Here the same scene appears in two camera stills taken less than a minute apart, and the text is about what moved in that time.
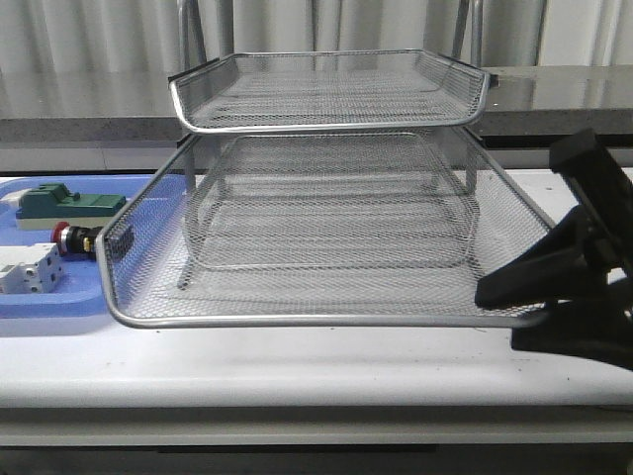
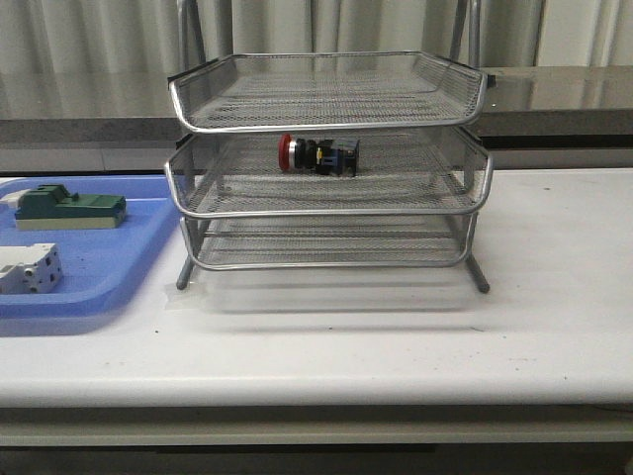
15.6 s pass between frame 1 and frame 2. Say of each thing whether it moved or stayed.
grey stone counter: stayed
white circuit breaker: stayed
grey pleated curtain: stayed
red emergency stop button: moved
